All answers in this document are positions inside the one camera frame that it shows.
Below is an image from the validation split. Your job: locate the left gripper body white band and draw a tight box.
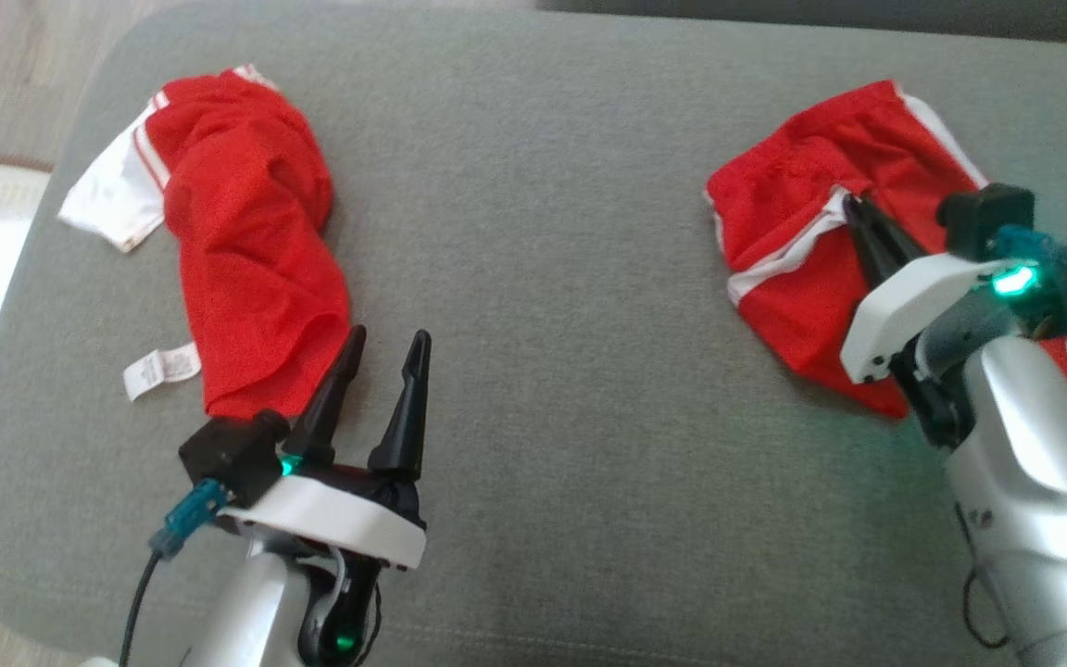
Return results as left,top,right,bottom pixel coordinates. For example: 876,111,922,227
217,457,429,572

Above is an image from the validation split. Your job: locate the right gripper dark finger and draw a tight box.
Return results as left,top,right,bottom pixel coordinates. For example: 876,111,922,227
841,193,907,290
860,197,926,268

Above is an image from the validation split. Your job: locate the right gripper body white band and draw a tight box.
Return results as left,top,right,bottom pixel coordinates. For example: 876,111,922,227
839,256,1041,452

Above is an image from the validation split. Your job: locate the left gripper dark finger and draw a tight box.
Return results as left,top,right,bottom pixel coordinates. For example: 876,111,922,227
282,324,369,470
367,330,433,484

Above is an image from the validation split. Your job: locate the red shorts white stripe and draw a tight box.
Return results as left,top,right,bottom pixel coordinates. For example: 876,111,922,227
704,80,1067,464

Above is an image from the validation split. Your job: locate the red Bulls 23 jersey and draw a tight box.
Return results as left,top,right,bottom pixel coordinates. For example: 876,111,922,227
57,63,354,422

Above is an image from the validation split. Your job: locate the grey sofa seat cushion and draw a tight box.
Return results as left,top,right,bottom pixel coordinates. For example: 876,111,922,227
0,0,1067,667

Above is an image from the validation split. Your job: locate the grey sofa back cushion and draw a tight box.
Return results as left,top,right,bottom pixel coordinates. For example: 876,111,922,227
533,0,1067,47

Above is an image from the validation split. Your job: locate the right black cable teal plug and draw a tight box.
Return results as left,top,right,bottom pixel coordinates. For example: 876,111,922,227
958,222,1067,651

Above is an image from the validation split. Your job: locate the black cable teal plug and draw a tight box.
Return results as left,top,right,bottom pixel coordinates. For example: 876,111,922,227
958,222,1067,651
117,478,230,667

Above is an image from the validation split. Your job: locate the left black cable teal plug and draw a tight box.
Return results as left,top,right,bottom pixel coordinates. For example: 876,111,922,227
117,478,230,667

